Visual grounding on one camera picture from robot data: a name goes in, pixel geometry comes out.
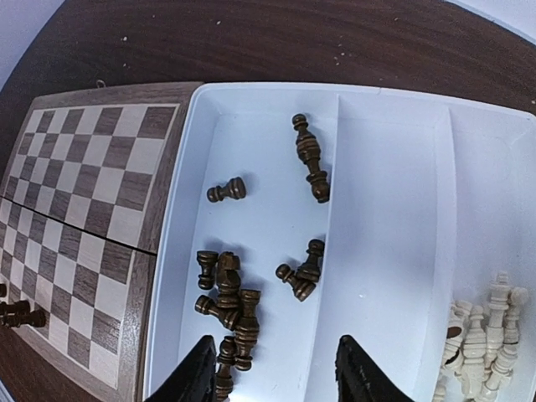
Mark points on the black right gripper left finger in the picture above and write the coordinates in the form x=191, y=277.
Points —
x=193, y=379

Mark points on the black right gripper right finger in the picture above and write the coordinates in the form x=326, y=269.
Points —
x=359, y=378

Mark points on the dark chess piece crossing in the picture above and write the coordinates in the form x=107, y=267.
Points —
x=226, y=360

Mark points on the dark chess pawn pile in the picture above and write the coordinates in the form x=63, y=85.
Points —
x=228, y=317

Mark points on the dark chess bishop lower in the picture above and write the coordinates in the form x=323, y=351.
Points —
x=247, y=329

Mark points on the dark chess piece by divider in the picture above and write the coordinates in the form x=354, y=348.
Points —
x=301, y=288

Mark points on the dark chess knight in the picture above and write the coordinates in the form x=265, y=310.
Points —
x=228, y=281

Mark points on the dark chess rook small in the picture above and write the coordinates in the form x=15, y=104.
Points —
x=207, y=260

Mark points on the pile of white chess pieces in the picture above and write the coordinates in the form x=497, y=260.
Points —
x=481, y=347

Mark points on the wooden chess board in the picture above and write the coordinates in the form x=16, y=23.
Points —
x=83, y=200

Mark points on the white plastic divided tray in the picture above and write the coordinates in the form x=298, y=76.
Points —
x=430, y=198

